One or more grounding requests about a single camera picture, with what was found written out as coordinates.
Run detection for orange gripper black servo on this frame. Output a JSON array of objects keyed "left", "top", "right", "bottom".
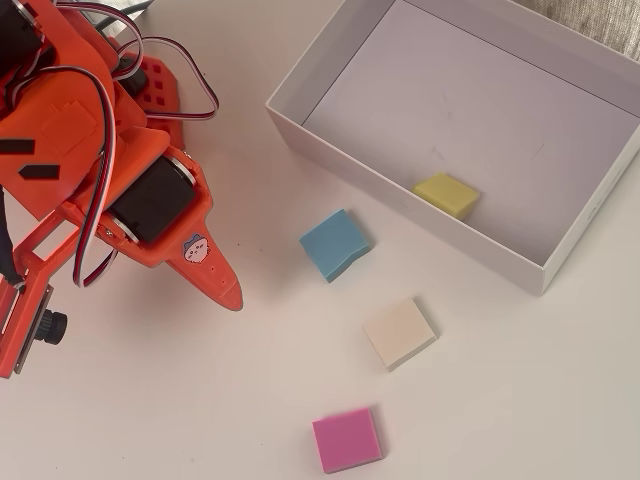
[{"left": 62, "top": 127, "right": 245, "bottom": 312}]

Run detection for yellow cuboid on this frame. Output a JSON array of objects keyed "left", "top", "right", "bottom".
[{"left": 412, "top": 172, "right": 481, "bottom": 221}]

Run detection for blue cuboid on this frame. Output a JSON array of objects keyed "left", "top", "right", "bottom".
[{"left": 298, "top": 208, "right": 372, "bottom": 285}]

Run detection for cream cuboid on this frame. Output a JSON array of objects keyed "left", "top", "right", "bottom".
[{"left": 362, "top": 297, "right": 439, "bottom": 373}]

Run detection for pink cuboid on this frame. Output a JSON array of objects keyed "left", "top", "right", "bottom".
[{"left": 311, "top": 406, "right": 386, "bottom": 475}]

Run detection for white box bin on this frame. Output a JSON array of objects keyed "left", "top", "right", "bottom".
[{"left": 263, "top": 0, "right": 640, "bottom": 299}]

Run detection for woven beige curtain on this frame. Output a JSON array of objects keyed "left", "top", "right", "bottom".
[{"left": 519, "top": 0, "right": 640, "bottom": 62}]

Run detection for red white black servo cable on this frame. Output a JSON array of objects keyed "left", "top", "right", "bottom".
[
  {"left": 9, "top": 64, "right": 121, "bottom": 290},
  {"left": 134, "top": 35, "right": 221, "bottom": 123},
  {"left": 52, "top": 1, "right": 146, "bottom": 84}
]

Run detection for wrist camera on orange mount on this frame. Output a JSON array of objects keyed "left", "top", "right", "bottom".
[{"left": 0, "top": 214, "right": 69, "bottom": 380}]

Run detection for orange robot base plate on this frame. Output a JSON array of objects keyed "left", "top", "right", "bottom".
[{"left": 114, "top": 37, "right": 189, "bottom": 151}]

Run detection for black power cable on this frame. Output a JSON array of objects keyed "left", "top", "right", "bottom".
[{"left": 92, "top": 0, "right": 156, "bottom": 31}]

